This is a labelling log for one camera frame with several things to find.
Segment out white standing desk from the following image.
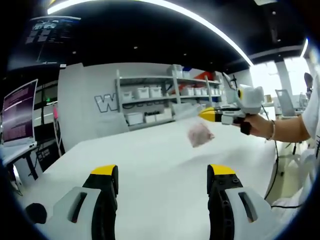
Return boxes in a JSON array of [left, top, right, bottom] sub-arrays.
[[0, 141, 41, 181]]

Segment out person's right hand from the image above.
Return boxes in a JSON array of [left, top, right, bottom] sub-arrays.
[[243, 113, 273, 138]]

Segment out grey office chair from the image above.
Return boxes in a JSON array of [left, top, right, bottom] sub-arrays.
[[274, 89, 297, 118]]

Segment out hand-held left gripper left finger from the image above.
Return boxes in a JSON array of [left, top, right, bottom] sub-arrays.
[[51, 164, 120, 240]]

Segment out dark hanging banner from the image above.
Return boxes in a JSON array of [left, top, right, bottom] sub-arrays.
[[24, 15, 82, 66]]

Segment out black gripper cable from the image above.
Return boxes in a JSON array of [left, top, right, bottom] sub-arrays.
[[261, 103, 305, 209]]

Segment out person's white clothing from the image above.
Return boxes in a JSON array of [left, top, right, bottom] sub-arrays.
[[271, 74, 320, 227]]

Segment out clear resealable bag pink contents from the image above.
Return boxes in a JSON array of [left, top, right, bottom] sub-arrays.
[[172, 102, 216, 149]]

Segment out black rounded object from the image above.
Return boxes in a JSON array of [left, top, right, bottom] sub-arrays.
[[24, 202, 48, 225]]

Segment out monitor with purple screen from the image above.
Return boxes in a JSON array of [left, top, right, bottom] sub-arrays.
[[0, 79, 39, 149]]

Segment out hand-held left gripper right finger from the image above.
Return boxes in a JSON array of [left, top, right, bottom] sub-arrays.
[[206, 163, 274, 240]]

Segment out black printed panel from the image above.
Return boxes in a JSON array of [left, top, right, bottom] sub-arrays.
[[36, 143, 61, 173]]

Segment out grey metal shelving unit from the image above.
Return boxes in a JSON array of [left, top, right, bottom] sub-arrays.
[[114, 64, 226, 132]]

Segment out long ceiling light strip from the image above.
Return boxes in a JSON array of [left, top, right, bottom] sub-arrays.
[[46, 0, 254, 67]]

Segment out rows of white storage bins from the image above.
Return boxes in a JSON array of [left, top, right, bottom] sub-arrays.
[[121, 64, 224, 126]]

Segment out silver bracelet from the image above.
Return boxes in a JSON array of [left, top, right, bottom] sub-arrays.
[[265, 119, 277, 142]]

